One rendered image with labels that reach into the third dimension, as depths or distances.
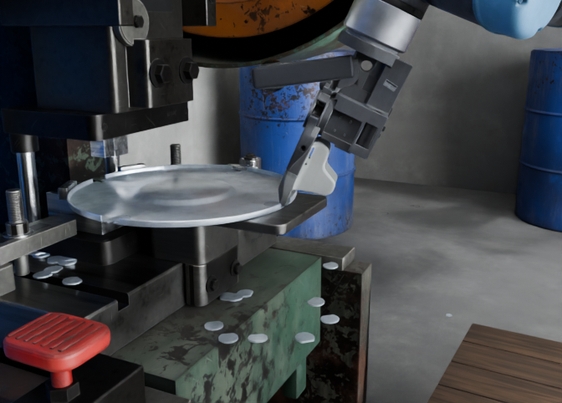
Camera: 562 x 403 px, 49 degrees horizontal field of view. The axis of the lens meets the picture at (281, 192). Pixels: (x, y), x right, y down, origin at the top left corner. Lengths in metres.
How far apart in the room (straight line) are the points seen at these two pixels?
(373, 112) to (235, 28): 0.50
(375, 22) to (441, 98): 3.39
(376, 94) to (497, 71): 3.30
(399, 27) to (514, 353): 0.87
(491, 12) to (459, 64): 3.40
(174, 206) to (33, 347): 0.31
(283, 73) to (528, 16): 0.26
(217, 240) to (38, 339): 0.34
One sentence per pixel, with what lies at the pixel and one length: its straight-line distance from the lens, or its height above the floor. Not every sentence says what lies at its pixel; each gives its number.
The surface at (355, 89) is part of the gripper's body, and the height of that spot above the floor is 0.92.
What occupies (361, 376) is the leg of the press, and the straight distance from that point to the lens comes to 1.08.
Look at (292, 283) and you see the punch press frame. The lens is 0.88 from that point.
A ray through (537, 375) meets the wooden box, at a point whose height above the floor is 0.35.
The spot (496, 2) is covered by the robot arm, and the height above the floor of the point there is 1.01.
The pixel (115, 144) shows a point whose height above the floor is 0.84.
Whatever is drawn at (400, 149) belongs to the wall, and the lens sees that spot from 4.16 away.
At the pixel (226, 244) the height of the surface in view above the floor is 0.71.
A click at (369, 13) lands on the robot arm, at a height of 1.00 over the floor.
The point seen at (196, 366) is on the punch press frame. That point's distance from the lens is 0.69.
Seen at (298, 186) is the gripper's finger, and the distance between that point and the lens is 0.72.
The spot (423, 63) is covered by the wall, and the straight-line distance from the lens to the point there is 4.06.
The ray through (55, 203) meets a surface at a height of 0.77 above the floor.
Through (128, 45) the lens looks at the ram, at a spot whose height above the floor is 0.97.
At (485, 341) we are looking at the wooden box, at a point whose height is 0.35.
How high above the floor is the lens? 0.99
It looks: 15 degrees down
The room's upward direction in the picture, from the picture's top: straight up
